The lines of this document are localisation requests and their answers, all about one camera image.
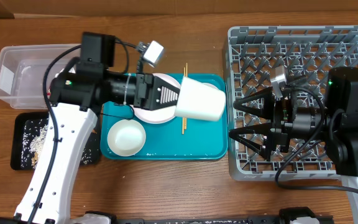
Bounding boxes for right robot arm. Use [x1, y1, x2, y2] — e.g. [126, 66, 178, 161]
[229, 66, 358, 223]

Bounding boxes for large white plate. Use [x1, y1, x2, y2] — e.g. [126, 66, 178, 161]
[132, 73, 180, 124]

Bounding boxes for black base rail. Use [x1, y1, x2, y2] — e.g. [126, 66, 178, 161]
[70, 207, 334, 224]

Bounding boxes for clear plastic bin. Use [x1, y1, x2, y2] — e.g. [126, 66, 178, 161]
[0, 44, 76, 110]

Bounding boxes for small white plate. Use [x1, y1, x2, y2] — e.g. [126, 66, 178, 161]
[203, 83, 219, 91]

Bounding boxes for black waste tray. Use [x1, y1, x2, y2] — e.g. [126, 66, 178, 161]
[11, 111, 101, 170]

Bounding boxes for right wooden chopstick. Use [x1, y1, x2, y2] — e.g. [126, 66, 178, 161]
[183, 63, 188, 130]

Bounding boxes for peanut shells and rice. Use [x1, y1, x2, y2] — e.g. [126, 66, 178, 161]
[19, 122, 100, 170]

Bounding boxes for teal serving tray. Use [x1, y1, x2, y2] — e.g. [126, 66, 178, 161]
[100, 73, 229, 160]

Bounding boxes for grey dishwasher rack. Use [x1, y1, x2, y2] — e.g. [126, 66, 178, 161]
[223, 26, 358, 181]

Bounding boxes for white cup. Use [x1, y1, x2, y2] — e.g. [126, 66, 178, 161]
[174, 77, 226, 121]

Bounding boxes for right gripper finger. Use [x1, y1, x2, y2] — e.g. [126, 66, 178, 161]
[233, 87, 275, 119]
[229, 123, 274, 156]

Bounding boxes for white bowl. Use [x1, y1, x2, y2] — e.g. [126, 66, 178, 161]
[107, 119, 146, 157]

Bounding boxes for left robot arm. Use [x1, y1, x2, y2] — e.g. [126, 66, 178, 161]
[0, 103, 116, 223]

